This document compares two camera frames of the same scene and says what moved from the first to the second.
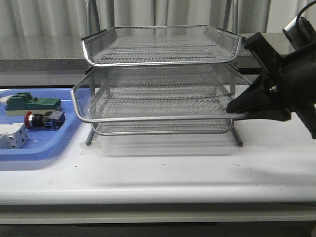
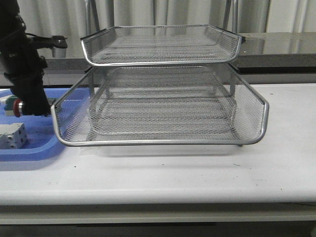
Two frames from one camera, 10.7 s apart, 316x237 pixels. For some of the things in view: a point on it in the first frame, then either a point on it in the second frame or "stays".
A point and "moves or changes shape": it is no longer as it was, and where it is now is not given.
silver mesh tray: [149, 93] moves or changes shape
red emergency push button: [50, 120] to [18, 105]
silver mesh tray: [161, 45] stays
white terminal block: [14, 136] stays
